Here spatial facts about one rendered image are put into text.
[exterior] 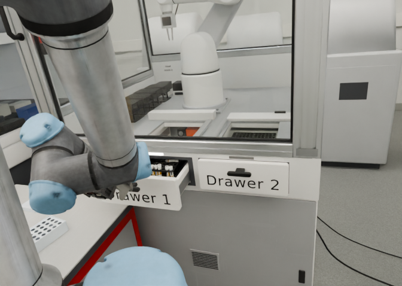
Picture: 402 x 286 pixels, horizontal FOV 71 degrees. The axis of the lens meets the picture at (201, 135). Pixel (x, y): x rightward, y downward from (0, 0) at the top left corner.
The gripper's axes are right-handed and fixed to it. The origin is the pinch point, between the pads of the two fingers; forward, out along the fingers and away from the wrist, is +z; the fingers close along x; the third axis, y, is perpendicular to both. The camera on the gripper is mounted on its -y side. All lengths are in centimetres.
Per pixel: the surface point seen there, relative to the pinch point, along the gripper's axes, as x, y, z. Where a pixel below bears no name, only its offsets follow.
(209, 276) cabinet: 15, 15, 55
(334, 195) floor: 77, -64, 157
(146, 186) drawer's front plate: 4.5, -2.2, 4.6
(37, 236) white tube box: -26.7, 17.2, 3.8
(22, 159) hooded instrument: -80, -18, 26
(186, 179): 12.9, -9.5, 14.2
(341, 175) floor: 86, -90, 176
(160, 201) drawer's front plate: 8.1, 0.7, 8.9
